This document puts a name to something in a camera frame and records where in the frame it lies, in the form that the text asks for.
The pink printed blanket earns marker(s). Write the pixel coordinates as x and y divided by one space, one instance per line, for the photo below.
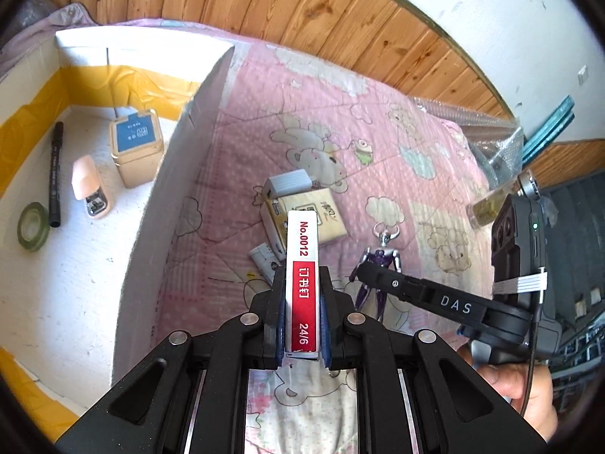
416 118

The small white battery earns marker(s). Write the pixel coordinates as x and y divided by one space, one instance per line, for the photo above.
264 262

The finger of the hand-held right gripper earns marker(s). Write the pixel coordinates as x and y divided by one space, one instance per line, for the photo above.
425 295

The glass bottle silver cap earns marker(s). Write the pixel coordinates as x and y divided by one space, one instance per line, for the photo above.
484 208

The dark staircase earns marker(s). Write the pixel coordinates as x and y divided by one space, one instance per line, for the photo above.
581 227

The beige tin blue label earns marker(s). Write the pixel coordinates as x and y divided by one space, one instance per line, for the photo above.
137 165

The person's right hand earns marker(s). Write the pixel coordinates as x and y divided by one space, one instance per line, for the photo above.
508 380

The white cardboard box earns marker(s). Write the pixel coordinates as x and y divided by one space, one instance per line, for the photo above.
94 293

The beige tissue packet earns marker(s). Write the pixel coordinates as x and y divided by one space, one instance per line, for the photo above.
326 220

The small grey white box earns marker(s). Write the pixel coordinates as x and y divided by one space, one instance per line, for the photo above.
288 183

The white wall socket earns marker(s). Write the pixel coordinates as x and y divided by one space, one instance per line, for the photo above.
583 75

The purple cloth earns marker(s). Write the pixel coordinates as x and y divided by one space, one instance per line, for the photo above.
61 16

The teal metal frame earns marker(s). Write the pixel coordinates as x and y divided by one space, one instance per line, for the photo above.
553 123

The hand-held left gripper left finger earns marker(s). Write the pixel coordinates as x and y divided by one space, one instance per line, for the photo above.
274 335

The peach stapler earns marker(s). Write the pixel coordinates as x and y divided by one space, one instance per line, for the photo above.
87 175

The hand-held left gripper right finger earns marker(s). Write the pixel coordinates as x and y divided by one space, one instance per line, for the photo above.
333 335

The clear bubble wrap sheet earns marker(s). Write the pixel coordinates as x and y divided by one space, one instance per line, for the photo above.
26 16
477 127

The green tape roll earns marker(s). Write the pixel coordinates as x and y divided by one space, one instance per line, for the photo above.
35 245

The small staples box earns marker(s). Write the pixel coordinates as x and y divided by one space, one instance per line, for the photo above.
302 293

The black marker pen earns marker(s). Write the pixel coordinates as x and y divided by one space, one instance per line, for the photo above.
55 175

